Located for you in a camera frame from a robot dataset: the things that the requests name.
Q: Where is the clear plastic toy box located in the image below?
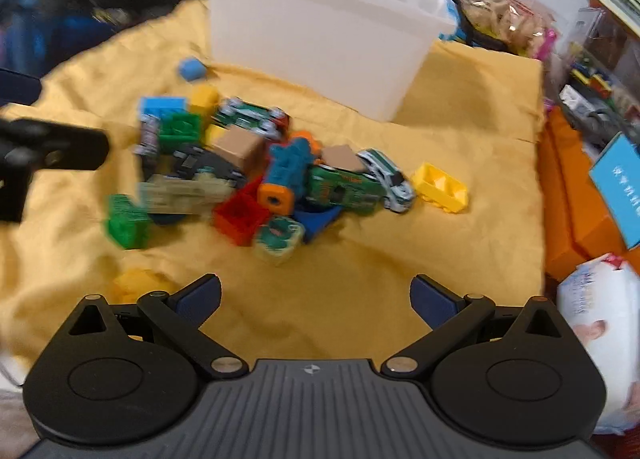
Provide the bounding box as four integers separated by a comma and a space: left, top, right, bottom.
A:
560, 4, 640, 150

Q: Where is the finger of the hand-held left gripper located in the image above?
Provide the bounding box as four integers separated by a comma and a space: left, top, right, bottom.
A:
0, 68, 42, 105
0, 118, 111, 175

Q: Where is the white green striped toy car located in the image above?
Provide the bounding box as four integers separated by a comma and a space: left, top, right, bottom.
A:
357, 149, 417, 214

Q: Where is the clear snack bag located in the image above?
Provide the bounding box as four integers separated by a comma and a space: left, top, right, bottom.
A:
457, 0, 558, 57

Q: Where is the orange flat box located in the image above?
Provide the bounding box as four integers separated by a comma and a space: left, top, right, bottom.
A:
537, 109, 631, 280

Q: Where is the teal orange toy figure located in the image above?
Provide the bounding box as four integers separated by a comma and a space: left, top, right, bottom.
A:
257, 130, 321, 214

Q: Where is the yellow quilted blanket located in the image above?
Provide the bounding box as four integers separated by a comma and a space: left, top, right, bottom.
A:
0, 0, 548, 390

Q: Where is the red toy brick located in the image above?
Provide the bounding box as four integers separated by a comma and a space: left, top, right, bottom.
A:
214, 184, 271, 246

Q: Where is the light blue toy brick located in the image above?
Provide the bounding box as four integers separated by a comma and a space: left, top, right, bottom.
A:
139, 96, 188, 120

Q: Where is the black toy car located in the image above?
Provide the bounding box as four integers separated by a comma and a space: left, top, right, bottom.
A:
170, 143, 248, 185

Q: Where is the tan cube block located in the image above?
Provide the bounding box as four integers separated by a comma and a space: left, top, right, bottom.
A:
212, 128, 266, 175

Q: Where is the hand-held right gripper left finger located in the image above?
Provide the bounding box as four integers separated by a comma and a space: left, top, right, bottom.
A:
65, 274, 247, 381

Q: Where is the light blue cardboard box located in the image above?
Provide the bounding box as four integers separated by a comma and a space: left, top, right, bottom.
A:
589, 132, 640, 250

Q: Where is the brown flat block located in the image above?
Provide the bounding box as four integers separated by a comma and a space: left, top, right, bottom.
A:
320, 144, 368, 172

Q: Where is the translucent tan toy car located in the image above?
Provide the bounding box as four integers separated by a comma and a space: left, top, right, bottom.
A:
137, 172, 246, 215

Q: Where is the purple striped toy car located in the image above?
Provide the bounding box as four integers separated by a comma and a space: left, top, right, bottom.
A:
135, 114, 163, 157

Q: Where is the dark green toy car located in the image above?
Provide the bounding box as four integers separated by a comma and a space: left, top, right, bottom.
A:
305, 164, 386, 217

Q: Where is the yellow toy brick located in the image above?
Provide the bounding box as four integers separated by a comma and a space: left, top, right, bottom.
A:
410, 162, 471, 212

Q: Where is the small yellow toy block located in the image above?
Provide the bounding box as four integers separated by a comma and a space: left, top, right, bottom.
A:
189, 85, 221, 115

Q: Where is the green toy brick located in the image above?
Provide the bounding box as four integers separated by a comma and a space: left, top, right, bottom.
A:
159, 112, 203, 152
104, 194, 151, 250

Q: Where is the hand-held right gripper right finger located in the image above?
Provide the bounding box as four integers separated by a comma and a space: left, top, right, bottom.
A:
381, 274, 572, 381

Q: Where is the medium blue toy brick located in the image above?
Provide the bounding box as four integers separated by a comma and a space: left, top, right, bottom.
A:
178, 56, 207, 82

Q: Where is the dinosaur print toy block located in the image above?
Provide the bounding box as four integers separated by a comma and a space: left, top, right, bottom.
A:
252, 216, 306, 265

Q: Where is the white soft tissue pack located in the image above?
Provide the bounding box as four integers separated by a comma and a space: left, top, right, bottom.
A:
555, 253, 640, 435

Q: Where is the dark blue wedge piece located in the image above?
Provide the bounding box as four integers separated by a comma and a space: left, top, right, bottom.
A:
292, 206, 343, 245

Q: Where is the white plastic storage bin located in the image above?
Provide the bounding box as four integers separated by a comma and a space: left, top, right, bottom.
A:
197, 0, 458, 122

